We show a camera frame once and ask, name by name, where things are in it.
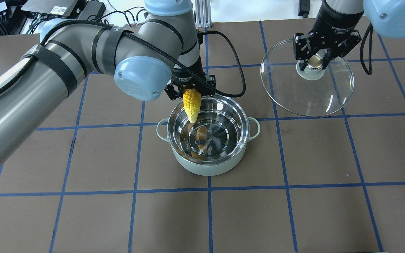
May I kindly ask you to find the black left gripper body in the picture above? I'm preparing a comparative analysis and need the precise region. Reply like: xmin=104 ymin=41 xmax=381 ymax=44
xmin=165 ymin=64 xmax=216 ymax=100

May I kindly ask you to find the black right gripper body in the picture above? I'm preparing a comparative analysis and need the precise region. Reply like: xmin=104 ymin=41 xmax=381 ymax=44
xmin=294 ymin=4 xmax=362 ymax=60

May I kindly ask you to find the yellow corn cob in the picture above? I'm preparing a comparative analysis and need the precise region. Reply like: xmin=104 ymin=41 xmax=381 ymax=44
xmin=183 ymin=89 xmax=201 ymax=124

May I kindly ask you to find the glass pot lid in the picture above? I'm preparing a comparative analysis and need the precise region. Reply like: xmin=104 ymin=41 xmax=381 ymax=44
xmin=261 ymin=39 xmax=355 ymax=117

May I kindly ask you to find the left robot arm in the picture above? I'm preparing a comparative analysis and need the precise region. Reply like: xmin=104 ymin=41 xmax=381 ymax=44
xmin=0 ymin=0 xmax=216 ymax=165

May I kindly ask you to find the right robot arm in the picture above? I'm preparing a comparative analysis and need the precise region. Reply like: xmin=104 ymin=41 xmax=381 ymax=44
xmin=294 ymin=0 xmax=405 ymax=71

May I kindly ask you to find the pale green electric pot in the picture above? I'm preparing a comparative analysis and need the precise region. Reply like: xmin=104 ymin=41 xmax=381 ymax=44
xmin=156 ymin=95 xmax=261 ymax=176

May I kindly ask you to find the black laptop power brick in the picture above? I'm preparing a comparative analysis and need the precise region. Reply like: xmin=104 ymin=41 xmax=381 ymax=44
xmin=76 ymin=1 xmax=106 ymax=20

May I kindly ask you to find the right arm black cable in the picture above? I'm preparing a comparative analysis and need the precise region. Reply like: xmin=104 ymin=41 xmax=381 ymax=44
xmin=359 ymin=23 xmax=374 ymax=75

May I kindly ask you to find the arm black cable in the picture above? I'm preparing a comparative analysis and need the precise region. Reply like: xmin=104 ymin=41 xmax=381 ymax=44
xmin=359 ymin=23 xmax=374 ymax=75
xmin=0 ymin=19 xmax=247 ymax=108

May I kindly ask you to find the aluminium extrusion post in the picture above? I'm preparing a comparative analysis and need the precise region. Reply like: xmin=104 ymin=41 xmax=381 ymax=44
xmin=194 ymin=0 xmax=212 ymax=28

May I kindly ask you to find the black network switch box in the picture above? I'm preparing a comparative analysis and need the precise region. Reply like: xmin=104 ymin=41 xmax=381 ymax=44
xmin=21 ymin=0 xmax=86 ymax=18

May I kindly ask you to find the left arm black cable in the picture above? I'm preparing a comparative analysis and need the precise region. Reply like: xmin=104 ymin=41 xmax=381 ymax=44
xmin=0 ymin=19 xmax=247 ymax=108

